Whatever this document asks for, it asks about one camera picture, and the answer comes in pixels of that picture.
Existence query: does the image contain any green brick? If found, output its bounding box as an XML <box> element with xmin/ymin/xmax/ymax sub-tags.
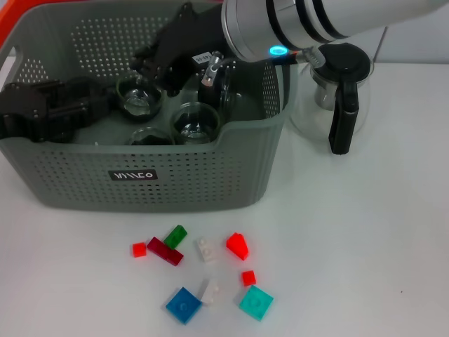
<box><xmin>163</xmin><ymin>224</ymin><xmax>188</xmax><ymax>249</ymax></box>

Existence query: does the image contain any teal square plate brick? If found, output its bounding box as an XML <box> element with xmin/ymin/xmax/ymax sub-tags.
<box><xmin>239</xmin><ymin>284</ymin><xmax>275</xmax><ymax>322</ymax></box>

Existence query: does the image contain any white two-stud brick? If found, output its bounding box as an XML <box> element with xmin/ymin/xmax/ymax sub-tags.
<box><xmin>195</xmin><ymin>237</ymin><xmax>219</xmax><ymax>263</ymax></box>

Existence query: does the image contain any right arm cable with plug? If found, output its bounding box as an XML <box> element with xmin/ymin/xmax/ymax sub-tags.
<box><xmin>199</xmin><ymin>46</ymin><xmax>328</xmax><ymax>88</ymax></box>

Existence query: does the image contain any blue square plate brick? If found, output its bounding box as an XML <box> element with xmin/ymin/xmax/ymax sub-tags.
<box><xmin>165</xmin><ymin>286</ymin><xmax>204</xmax><ymax>324</ymax></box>

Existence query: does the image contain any dark clay teapot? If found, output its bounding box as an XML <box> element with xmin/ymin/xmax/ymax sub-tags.
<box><xmin>65</xmin><ymin>76</ymin><xmax>117</xmax><ymax>106</ymax></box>

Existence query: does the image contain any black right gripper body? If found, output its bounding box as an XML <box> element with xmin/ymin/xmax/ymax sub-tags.
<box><xmin>153</xmin><ymin>1</ymin><xmax>229</xmax><ymax>73</ymax></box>

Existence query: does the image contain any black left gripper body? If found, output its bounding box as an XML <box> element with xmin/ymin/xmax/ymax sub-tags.
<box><xmin>0</xmin><ymin>79</ymin><xmax>61</xmax><ymax>144</ymax></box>

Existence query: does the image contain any glass teacup with black holder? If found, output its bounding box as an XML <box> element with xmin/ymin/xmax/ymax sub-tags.
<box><xmin>125</xmin><ymin>126</ymin><xmax>176</xmax><ymax>146</ymax></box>
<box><xmin>115</xmin><ymin>74</ymin><xmax>165</xmax><ymax>124</ymax></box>
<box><xmin>197</xmin><ymin>59</ymin><xmax>262</xmax><ymax>119</ymax></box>
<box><xmin>170</xmin><ymin>100</ymin><xmax>222</xmax><ymax>146</ymax></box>

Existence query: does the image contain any red sloped brick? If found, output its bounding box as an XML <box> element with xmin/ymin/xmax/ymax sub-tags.
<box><xmin>225</xmin><ymin>232</ymin><xmax>252</xmax><ymax>262</ymax></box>

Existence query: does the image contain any grey perforated storage bin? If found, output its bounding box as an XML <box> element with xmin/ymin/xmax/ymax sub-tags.
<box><xmin>0</xmin><ymin>1</ymin><xmax>295</xmax><ymax>215</ymax></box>

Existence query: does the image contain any dark red long brick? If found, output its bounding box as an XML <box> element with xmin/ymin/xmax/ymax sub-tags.
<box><xmin>146</xmin><ymin>237</ymin><xmax>185</xmax><ymax>267</ymax></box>

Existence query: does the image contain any glass pot with black lid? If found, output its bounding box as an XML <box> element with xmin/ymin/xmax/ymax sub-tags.
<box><xmin>289</xmin><ymin>42</ymin><xmax>375</xmax><ymax>155</ymax></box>

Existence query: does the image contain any orange bin handle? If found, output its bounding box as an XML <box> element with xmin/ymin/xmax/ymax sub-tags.
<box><xmin>0</xmin><ymin>0</ymin><xmax>36</xmax><ymax>50</ymax></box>

